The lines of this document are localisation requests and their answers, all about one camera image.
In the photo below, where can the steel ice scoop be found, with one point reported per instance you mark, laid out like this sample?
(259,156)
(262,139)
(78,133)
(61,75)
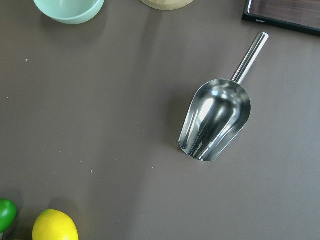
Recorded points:
(219,110)

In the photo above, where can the wooden stand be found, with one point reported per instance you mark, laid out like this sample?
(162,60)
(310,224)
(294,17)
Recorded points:
(167,5)

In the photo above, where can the green bowl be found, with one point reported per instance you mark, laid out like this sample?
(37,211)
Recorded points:
(71,12)

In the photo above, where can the whole yellow lemon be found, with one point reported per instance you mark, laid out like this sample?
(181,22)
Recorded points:
(53,224)

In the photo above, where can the green lime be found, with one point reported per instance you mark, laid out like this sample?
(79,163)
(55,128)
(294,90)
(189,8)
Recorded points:
(8,212)

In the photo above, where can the black framed tray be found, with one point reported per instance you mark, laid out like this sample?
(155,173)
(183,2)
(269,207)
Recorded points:
(297,15)

